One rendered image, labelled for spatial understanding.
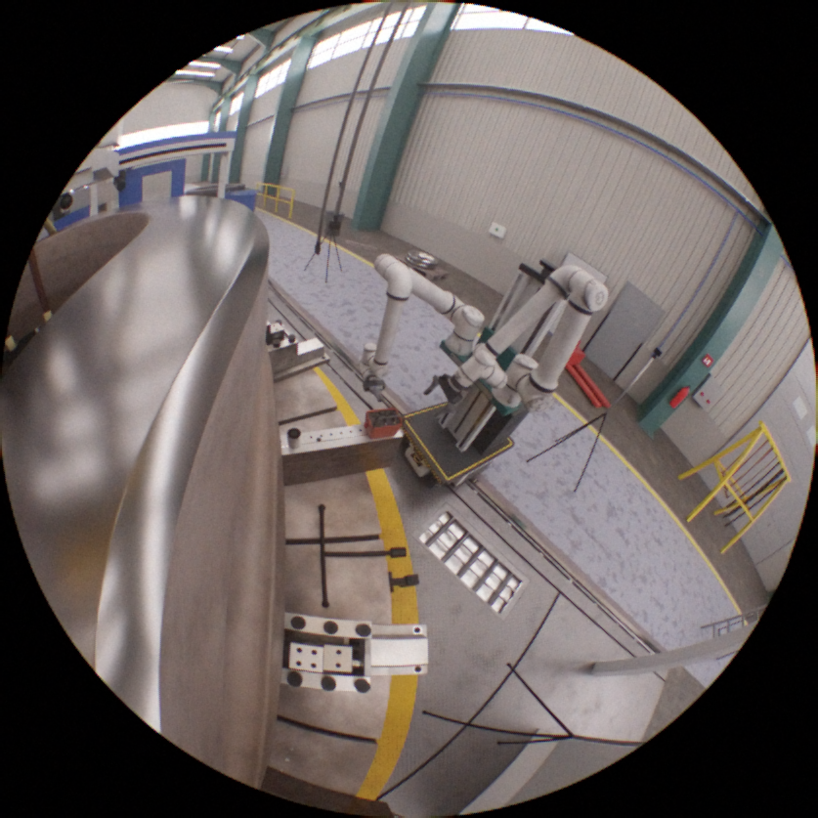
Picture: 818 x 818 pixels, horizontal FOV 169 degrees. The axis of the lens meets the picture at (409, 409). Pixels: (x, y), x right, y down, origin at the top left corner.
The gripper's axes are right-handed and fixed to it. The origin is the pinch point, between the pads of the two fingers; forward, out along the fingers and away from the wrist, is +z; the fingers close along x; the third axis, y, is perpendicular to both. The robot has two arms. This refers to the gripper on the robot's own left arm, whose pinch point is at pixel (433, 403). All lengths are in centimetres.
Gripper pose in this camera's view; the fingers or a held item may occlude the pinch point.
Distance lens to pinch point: 127.8
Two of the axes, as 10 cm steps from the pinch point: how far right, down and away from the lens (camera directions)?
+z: -6.4, 5.7, 5.1
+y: -6.8, -1.2, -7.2
